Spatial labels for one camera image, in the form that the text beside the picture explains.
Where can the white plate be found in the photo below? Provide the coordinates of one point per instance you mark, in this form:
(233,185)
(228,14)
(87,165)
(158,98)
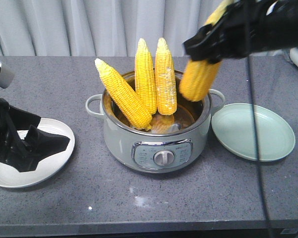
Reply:
(56,145)

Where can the pale-tipped yellow corn cob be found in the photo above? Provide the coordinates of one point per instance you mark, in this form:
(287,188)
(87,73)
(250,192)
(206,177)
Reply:
(124,96)

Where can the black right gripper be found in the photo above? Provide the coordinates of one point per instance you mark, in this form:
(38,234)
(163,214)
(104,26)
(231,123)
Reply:
(237,29)

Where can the green electric cooking pot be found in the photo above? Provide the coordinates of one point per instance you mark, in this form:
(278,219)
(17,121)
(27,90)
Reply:
(168,146)

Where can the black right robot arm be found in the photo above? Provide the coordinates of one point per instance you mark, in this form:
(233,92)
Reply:
(281,26)

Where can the white-speckled yellow corn cob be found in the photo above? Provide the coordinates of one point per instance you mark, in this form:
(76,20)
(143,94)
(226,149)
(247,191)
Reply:
(165,79)

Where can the grey curtain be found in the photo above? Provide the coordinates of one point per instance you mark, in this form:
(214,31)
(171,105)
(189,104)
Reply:
(103,28)

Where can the plain yellow corn cob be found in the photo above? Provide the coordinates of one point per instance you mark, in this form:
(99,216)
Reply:
(144,77)

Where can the smooth yellow corn cob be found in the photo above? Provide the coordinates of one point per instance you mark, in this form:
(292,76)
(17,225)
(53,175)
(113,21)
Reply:
(199,75)

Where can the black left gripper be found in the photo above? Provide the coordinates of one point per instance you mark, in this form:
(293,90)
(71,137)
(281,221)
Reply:
(25,155)

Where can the light green plate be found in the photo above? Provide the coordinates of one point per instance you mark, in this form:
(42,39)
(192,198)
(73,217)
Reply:
(233,127)

